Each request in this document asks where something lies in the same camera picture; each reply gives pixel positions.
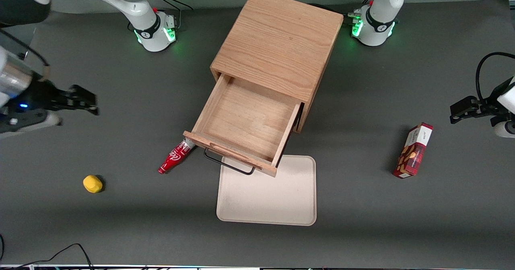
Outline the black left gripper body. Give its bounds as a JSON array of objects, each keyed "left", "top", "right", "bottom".
[{"left": 477, "top": 78, "right": 515, "bottom": 117}]

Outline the black cable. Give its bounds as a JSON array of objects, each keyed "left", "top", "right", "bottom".
[
  {"left": 0, "top": 28, "right": 51, "bottom": 68},
  {"left": 0, "top": 243, "right": 94, "bottom": 270},
  {"left": 475, "top": 52, "right": 515, "bottom": 101},
  {"left": 152, "top": 0, "right": 194, "bottom": 31}
]

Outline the wooden drawer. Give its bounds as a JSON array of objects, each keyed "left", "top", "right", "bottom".
[{"left": 183, "top": 73, "right": 303, "bottom": 178}]

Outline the red cookie box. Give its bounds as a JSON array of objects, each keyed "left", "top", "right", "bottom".
[{"left": 393, "top": 122, "right": 434, "bottom": 179}]

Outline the beige plastic tray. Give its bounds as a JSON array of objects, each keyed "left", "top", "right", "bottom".
[{"left": 216, "top": 155, "right": 317, "bottom": 227}]

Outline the black wire drawer handle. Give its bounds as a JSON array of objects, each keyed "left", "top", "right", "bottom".
[{"left": 203, "top": 147, "right": 257, "bottom": 176}]

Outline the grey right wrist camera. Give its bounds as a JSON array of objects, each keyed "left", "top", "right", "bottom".
[{"left": 0, "top": 110, "right": 64, "bottom": 137}]

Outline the yellow lemon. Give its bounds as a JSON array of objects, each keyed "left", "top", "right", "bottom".
[{"left": 83, "top": 175, "right": 103, "bottom": 194}]

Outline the red Coca-Cola bottle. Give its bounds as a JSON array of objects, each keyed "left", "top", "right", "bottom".
[{"left": 158, "top": 138, "right": 197, "bottom": 175}]

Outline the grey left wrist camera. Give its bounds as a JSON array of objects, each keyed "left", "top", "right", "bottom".
[{"left": 491, "top": 117, "right": 515, "bottom": 138}]

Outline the wooden drawer cabinet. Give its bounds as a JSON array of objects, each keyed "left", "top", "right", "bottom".
[{"left": 210, "top": 0, "right": 344, "bottom": 134}]

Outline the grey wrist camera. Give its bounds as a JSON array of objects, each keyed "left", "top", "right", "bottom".
[
  {"left": 0, "top": 110, "right": 64, "bottom": 137},
  {"left": 491, "top": 117, "right": 515, "bottom": 138}
]

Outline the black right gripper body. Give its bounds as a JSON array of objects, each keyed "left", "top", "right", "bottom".
[{"left": 16, "top": 80, "right": 72, "bottom": 113}]

